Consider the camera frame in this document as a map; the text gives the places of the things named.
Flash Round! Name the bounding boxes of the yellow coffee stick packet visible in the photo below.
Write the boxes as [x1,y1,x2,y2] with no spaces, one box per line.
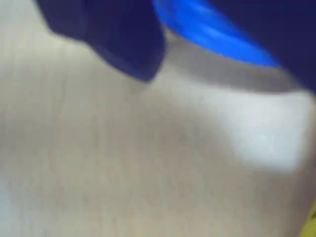
[302,201,316,237]

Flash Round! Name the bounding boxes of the coiled blue USB cable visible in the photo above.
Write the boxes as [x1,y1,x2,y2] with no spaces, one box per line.
[151,0,282,68]

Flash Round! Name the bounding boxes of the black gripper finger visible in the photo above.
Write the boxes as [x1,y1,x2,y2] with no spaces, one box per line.
[36,0,166,84]
[209,0,316,96]

